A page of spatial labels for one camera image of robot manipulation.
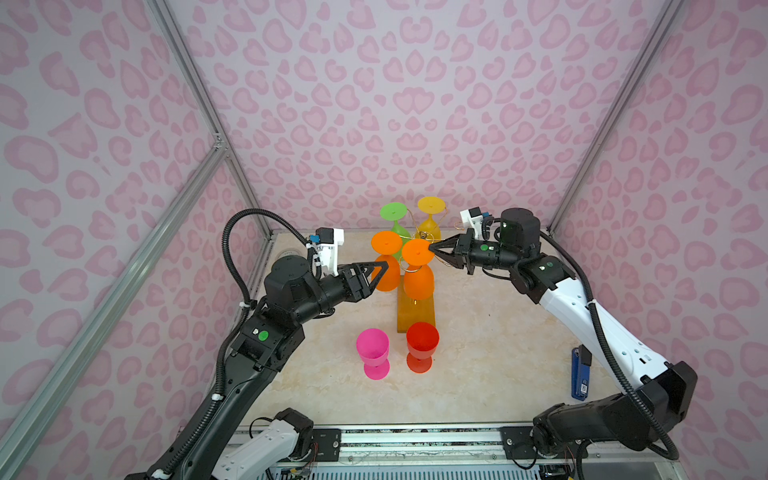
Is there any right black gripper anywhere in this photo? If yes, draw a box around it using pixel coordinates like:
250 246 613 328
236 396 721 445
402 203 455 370
429 228 521 276

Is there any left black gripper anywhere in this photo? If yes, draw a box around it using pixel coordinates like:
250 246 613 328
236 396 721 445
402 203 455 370
292 259 387 329

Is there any orange wine glass front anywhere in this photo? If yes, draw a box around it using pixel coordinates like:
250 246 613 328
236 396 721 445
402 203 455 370
402 239 435 301

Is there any orange wine glass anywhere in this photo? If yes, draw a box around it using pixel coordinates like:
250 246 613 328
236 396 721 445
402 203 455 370
371 231 402 292
402 239 435 301

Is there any pink wine glass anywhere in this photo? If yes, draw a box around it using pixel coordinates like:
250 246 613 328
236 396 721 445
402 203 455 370
356 328 390 381

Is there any red wine glass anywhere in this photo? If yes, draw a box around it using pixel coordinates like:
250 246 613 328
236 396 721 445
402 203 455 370
406 322 440 374

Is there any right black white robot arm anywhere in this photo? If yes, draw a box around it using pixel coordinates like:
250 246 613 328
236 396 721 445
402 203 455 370
429 208 698 463

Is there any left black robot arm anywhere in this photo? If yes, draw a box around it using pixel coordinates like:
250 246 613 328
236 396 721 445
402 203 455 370
136 255 388 479

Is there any orange wine glass back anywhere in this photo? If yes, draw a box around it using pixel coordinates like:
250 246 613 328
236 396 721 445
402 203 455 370
371 231 402 292

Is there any yellow wine glass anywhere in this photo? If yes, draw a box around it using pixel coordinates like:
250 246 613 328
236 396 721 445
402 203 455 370
417 196 446 242

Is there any green wine glass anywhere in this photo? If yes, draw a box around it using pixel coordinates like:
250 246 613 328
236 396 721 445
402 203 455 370
380 202 413 260

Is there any blue black stapler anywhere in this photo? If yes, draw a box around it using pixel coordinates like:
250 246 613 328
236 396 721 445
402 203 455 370
571 345 592 401

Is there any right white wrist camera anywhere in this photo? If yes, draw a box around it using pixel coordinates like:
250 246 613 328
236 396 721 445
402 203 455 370
460 207 494 240

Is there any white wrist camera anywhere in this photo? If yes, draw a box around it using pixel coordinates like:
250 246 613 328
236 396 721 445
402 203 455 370
306 227 345 278
460 207 494 240

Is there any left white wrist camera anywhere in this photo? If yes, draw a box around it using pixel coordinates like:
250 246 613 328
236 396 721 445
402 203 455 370
306 227 345 278

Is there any gold wire glass rack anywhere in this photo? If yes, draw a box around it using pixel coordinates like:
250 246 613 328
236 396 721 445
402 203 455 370
397 221 436 333

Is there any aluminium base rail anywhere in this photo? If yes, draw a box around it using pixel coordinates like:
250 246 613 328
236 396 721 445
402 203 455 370
254 423 687 479

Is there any right black corrugated cable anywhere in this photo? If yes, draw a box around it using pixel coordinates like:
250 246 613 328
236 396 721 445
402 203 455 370
488 218 680 462

